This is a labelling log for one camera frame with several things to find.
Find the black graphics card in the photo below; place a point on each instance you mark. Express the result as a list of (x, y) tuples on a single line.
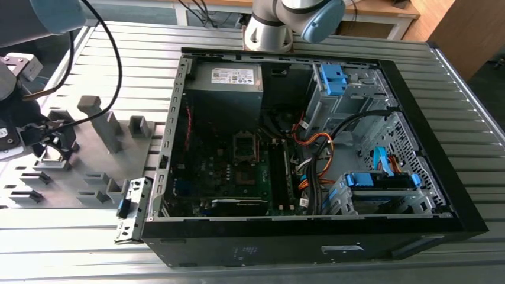
[(236, 204)]

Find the white framed wooden desk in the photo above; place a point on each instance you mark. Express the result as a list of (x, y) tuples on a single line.
[(374, 12)]

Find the grey hinged expansion bracket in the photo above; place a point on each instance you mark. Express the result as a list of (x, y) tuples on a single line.
[(136, 207)]

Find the grey metal drive cage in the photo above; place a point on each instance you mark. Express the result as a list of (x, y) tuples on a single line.
[(354, 103)]

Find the grey power supply unit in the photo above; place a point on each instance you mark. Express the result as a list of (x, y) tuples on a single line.
[(236, 77)]

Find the dark green motherboard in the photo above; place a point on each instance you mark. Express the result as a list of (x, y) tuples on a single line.
[(205, 177)]

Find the silver CPU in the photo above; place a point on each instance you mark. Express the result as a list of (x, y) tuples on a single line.
[(53, 154)]

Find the black open PC case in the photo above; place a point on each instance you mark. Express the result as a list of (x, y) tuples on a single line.
[(276, 236)]

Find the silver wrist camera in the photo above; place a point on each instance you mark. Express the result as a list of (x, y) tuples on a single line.
[(9, 148)]

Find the hard disk in blue carrier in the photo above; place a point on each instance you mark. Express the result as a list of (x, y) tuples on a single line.
[(358, 179)]

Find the CPU socket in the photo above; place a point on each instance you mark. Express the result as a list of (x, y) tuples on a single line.
[(246, 177)]

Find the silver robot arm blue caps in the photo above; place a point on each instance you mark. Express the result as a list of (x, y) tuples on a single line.
[(34, 17)]

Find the wooden cabinet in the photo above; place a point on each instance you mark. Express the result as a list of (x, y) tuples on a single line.
[(465, 35)]

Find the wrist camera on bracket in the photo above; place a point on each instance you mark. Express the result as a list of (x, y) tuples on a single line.
[(22, 66)]

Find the black cooling fan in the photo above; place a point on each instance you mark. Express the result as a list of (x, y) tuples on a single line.
[(280, 118)]

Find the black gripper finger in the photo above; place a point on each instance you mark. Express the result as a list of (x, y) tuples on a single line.
[(33, 136), (72, 142)]

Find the black RAM slot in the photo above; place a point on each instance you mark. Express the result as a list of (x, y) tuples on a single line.
[(274, 177), (288, 177)]

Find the blue drive bay latch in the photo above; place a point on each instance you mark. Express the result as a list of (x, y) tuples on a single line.
[(333, 78)]

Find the grey parts rack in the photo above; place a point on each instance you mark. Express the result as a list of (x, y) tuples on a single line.
[(78, 177)]

